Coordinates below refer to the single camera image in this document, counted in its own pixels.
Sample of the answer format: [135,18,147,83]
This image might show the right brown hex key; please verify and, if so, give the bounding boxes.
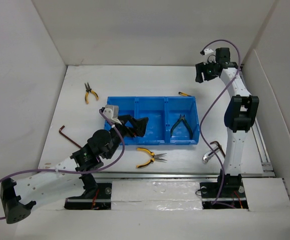
[210,140,225,157]

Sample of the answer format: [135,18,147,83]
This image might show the aluminium rail front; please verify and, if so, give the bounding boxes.
[38,170,275,180]

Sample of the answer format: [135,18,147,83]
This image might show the dark green cutting pliers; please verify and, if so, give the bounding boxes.
[170,114,193,140]

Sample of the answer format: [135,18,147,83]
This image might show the blue bin middle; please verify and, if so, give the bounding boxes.
[135,96,165,146]

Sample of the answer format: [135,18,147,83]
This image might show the blue bin right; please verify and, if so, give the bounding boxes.
[165,96,200,145]

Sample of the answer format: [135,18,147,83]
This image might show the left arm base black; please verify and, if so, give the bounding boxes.
[64,183,112,210]

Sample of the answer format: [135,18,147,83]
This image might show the silver metal tool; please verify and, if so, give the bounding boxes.
[202,148,219,164]

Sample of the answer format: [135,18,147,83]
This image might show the blue bin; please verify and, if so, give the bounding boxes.
[104,96,136,146]
[165,96,200,145]
[135,96,165,146]

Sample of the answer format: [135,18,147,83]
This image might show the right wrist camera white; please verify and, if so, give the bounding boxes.
[200,48,214,56]

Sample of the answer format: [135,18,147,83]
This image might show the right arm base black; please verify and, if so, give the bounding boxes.
[195,182,248,210]

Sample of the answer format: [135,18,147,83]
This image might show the left brown hex key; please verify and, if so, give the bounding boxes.
[58,125,82,149]

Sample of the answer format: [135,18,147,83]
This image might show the brown hex key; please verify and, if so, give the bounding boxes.
[58,125,82,149]
[210,140,225,157]

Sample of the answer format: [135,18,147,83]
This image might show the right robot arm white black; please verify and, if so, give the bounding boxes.
[195,47,259,197]

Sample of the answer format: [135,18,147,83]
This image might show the small yellow needle-nose pliers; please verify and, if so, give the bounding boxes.
[84,82,99,105]

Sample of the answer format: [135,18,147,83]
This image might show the yellow utility knife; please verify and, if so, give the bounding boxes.
[178,91,191,97]

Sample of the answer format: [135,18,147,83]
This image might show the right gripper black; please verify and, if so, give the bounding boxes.
[195,58,218,83]

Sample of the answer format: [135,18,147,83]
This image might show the large yellow needle-nose pliers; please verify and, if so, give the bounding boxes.
[136,147,167,169]

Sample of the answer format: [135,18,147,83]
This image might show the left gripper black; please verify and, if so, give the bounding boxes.
[105,114,147,160]

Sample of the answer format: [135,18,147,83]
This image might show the blue bin left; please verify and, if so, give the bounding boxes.
[104,96,136,146]

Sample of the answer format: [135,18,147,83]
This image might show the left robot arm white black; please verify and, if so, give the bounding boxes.
[0,115,149,224]

